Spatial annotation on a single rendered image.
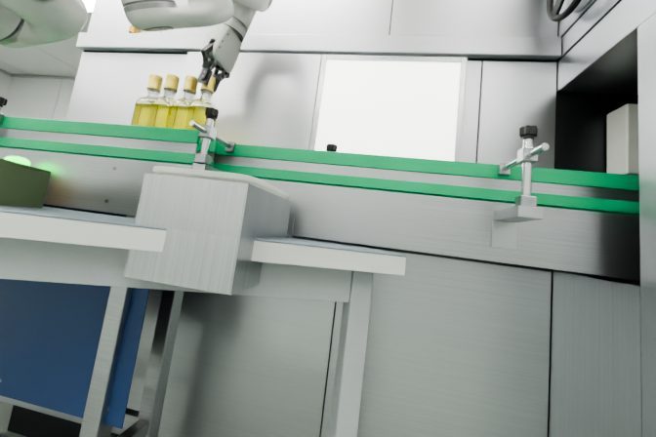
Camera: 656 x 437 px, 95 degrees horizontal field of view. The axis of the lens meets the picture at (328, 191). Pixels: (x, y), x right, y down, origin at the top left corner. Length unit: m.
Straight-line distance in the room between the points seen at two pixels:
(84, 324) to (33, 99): 6.36
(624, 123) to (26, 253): 1.24
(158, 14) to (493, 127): 0.84
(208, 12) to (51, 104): 6.17
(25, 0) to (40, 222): 0.37
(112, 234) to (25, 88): 6.84
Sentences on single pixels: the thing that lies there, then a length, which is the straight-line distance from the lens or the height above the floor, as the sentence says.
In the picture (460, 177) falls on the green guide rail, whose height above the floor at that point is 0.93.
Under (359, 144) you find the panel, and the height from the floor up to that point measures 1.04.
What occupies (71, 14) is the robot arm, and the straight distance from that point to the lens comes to 0.77.
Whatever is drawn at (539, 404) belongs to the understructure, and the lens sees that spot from 1.04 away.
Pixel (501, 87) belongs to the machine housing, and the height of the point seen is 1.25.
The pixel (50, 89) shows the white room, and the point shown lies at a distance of 6.92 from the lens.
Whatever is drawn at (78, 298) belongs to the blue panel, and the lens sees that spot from 0.90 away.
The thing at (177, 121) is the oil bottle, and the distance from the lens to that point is 0.94.
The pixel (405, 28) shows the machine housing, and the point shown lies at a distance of 1.10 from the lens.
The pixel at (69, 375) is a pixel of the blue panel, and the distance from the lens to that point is 0.93.
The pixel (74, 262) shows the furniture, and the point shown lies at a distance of 0.59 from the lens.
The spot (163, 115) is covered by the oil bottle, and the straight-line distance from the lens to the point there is 0.96.
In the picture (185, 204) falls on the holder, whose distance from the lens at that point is 0.49.
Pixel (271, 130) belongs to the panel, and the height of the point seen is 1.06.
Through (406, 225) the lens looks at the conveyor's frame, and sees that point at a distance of 0.68.
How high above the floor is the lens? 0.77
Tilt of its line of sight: 8 degrees up
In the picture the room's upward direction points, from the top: 7 degrees clockwise
